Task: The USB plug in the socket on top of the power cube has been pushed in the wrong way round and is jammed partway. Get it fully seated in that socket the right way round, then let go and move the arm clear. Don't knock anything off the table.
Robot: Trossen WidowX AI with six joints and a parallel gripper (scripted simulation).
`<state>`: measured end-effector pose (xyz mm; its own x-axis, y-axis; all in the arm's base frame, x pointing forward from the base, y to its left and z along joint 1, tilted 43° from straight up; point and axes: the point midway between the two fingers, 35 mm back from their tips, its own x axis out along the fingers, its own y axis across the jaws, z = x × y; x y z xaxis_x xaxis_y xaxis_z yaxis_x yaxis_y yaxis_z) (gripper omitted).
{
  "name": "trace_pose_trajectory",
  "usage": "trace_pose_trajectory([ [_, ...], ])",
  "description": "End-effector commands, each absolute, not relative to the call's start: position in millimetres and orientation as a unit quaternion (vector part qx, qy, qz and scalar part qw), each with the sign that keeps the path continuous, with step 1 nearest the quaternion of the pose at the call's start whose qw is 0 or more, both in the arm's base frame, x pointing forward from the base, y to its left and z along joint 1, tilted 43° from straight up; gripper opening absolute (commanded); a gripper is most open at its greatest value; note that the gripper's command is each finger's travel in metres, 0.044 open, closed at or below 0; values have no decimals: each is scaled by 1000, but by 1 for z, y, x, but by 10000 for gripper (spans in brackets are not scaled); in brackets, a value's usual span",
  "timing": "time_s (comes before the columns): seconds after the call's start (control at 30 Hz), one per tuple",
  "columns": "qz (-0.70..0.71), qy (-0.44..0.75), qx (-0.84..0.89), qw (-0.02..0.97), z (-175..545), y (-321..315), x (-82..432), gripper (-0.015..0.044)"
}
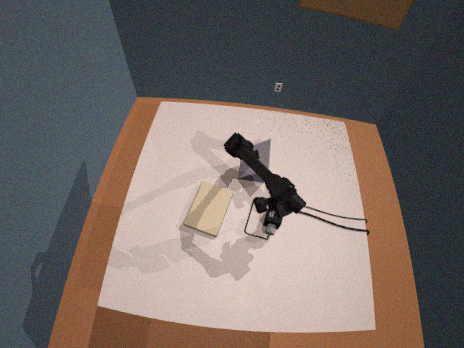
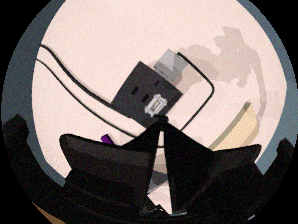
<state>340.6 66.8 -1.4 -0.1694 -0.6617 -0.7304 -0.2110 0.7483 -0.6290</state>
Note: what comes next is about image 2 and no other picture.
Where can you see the small purple rectangular block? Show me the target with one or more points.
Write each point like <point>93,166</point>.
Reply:
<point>106,139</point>

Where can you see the tan wooden block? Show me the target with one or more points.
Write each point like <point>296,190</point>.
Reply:
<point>240,133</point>

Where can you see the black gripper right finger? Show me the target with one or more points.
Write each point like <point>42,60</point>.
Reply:
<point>192,167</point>

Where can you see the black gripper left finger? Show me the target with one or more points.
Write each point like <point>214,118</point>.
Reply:
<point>130,164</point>

